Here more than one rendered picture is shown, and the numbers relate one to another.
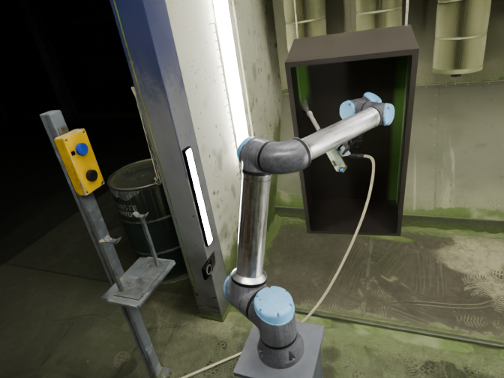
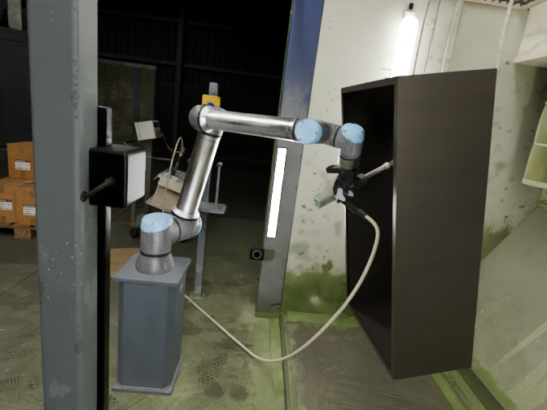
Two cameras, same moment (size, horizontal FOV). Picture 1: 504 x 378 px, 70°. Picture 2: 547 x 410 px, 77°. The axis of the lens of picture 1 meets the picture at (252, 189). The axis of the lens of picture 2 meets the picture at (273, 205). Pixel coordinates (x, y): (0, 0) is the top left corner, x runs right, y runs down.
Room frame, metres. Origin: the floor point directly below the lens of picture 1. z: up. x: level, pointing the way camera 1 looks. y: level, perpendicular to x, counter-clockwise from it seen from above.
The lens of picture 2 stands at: (0.75, -1.72, 1.45)
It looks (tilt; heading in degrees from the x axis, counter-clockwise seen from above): 14 degrees down; 62
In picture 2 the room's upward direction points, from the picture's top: 7 degrees clockwise
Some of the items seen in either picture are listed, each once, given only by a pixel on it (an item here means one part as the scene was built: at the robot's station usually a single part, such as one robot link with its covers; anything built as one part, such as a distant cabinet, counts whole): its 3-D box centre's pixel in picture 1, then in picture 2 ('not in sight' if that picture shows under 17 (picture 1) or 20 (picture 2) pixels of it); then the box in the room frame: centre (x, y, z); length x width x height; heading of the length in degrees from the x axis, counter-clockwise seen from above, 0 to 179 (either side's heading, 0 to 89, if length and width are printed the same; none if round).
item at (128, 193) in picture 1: (159, 219); not in sight; (2.59, 0.80, 0.44); 0.59 x 0.58 x 0.89; 46
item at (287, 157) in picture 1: (334, 135); (247, 124); (1.30, -0.35, 1.42); 0.68 x 0.12 x 0.12; 125
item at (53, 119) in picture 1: (114, 271); (205, 197); (1.47, 0.75, 0.82); 0.06 x 0.06 x 1.64; 65
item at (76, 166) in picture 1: (80, 162); (210, 115); (1.45, 0.70, 1.42); 0.12 x 0.06 x 0.26; 155
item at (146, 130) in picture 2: not in sight; (161, 180); (1.39, 2.25, 0.64); 0.73 x 0.50 x 1.27; 157
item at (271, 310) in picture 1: (274, 313); (158, 232); (1.02, -0.01, 0.83); 0.17 x 0.15 x 0.18; 35
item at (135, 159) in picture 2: not in sight; (102, 172); (0.75, -1.24, 1.35); 0.09 x 0.07 x 0.07; 155
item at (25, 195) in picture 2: not in sight; (42, 202); (0.25, 2.38, 0.32); 0.38 x 0.29 x 0.36; 72
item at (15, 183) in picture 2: not in sight; (12, 199); (-0.03, 2.51, 0.32); 0.38 x 0.29 x 0.36; 74
